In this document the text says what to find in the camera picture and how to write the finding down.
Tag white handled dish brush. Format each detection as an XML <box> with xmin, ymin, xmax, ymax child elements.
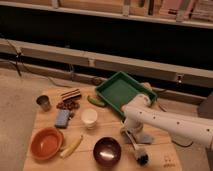
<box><xmin>125</xmin><ymin>131</ymin><xmax>149</xmax><ymax>166</ymax></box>

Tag dark brown bowl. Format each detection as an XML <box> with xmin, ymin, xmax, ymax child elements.
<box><xmin>93</xmin><ymin>137</ymin><xmax>121</xmax><ymax>167</ymax></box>

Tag green plastic tray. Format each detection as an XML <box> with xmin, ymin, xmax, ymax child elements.
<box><xmin>95</xmin><ymin>71</ymin><xmax>157</xmax><ymax>118</ymax></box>

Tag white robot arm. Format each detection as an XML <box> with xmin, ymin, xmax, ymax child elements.
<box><xmin>122</xmin><ymin>94</ymin><xmax>213</xmax><ymax>150</ymax></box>

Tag white paper cup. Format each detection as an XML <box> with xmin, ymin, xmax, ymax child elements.
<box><xmin>81</xmin><ymin>108</ymin><xmax>98</xmax><ymax>129</ymax></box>

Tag green toy cucumber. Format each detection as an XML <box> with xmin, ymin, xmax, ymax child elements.
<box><xmin>87</xmin><ymin>96</ymin><xmax>106</xmax><ymax>107</ymax></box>

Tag yellow toy corn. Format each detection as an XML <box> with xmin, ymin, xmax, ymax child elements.
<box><xmin>60</xmin><ymin>135</ymin><xmax>83</xmax><ymax>159</ymax></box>

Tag brown toy grapes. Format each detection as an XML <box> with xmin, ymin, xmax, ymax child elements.
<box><xmin>56</xmin><ymin>100</ymin><xmax>80</xmax><ymax>110</ymax></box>

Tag striped chocolate wafer block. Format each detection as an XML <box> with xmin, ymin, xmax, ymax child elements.
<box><xmin>61</xmin><ymin>89</ymin><xmax>81</xmax><ymax>101</ymax></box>

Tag blue sponge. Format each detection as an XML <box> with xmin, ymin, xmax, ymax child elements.
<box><xmin>55</xmin><ymin>110</ymin><xmax>70</xmax><ymax>128</ymax></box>

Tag orange bowl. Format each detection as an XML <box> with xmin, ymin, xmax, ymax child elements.
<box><xmin>30</xmin><ymin>127</ymin><xmax>64</xmax><ymax>161</ymax></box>

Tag small metal cup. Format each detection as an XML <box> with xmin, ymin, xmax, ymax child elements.
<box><xmin>36</xmin><ymin>95</ymin><xmax>51</xmax><ymax>112</ymax></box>

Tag grey floor cable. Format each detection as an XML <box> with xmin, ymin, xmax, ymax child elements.
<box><xmin>0</xmin><ymin>33</ymin><xmax>73</xmax><ymax>89</ymax></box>

